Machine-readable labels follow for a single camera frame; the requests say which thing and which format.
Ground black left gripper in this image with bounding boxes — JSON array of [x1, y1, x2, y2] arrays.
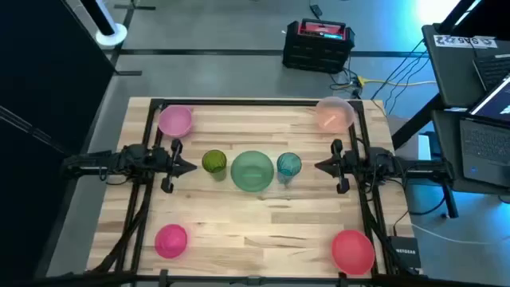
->
[[159, 138, 198, 195]]

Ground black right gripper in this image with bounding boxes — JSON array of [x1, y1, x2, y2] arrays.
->
[[314, 139, 356, 195]]

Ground red plastic bowl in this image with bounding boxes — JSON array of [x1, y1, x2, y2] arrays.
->
[[331, 229, 376, 277]]

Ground olive green plastic cup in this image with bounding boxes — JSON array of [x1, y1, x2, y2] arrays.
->
[[201, 149, 228, 183]]

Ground teal plastic cup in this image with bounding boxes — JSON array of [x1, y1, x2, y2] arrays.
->
[[276, 151, 303, 186]]

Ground light pink plastic bowl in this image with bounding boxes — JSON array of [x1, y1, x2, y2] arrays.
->
[[157, 104, 194, 139]]

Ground peach translucent plastic bowl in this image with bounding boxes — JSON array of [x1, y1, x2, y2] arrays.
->
[[315, 96, 355, 134]]

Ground green plastic bowl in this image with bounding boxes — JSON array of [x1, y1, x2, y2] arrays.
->
[[229, 150, 276, 193]]

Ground magenta plastic bowl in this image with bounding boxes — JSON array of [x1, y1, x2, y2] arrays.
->
[[154, 223, 189, 260]]

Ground black and red toolbox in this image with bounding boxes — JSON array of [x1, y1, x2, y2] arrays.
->
[[281, 18, 356, 76]]

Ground white round pole base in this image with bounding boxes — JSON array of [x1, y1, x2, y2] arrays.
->
[[94, 22, 129, 47]]

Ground black workstation desk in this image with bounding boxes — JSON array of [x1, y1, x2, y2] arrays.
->
[[390, 0, 510, 220]]

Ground open grey laptop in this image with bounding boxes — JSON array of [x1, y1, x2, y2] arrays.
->
[[457, 74, 510, 189]]

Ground black curtain panel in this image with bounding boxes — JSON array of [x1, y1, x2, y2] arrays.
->
[[0, 0, 117, 287]]

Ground black pole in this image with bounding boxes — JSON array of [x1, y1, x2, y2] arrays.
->
[[79, 0, 116, 37]]

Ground white printed label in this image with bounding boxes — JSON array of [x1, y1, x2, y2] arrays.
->
[[433, 34, 499, 50]]

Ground black laptop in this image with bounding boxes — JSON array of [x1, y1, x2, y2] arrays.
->
[[472, 51, 510, 92]]

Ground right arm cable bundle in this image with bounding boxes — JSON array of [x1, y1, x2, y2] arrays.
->
[[356, 179, 415, 276]]

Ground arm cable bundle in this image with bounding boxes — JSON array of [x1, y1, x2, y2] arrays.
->
[[356, 179, 415, 276], [89, 181, 155, 276]]

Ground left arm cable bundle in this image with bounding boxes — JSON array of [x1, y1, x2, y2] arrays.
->
[[89, 181, 155, 276]]

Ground black metal table frame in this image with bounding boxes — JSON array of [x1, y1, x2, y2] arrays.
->
[[85, 97, 424, 287]]

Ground yellow cable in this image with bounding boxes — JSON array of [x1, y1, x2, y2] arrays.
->
[[356, 75, 438, 88]]

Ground black network switch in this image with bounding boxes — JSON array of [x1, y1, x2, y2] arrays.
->
[[388, 234, 422, 270]]

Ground dark floor cable bundle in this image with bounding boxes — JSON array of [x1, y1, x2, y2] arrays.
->
[[369, 38, 432, 116]]

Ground white cable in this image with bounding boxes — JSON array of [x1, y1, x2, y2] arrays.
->
[[410, 222, 510, 246]]

